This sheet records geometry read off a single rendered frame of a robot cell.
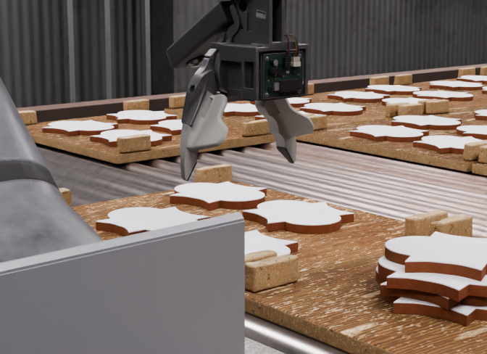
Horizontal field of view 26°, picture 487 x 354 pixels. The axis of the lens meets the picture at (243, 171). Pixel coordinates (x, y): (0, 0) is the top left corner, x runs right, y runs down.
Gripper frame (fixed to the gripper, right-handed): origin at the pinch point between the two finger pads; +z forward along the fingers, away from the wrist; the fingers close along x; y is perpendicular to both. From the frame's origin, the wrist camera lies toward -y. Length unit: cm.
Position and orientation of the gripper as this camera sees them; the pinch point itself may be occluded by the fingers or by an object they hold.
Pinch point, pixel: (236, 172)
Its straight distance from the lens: 112.4
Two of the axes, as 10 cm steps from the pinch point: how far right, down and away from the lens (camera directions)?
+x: 7.6, -1.2, 6.4
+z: 0.0, 9.8, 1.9
